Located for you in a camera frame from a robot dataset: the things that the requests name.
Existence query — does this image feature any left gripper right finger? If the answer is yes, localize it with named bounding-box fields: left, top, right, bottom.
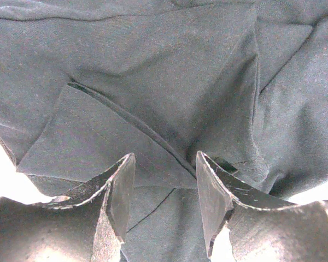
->
left=196, top=151, right=328, bottom=261

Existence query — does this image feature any black t shirt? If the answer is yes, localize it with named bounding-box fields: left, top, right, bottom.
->
left=0, top=1, right=328, bottom=261

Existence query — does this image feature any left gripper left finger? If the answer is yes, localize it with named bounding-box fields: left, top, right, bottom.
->
left=0, top=153, right=136, bottom=261

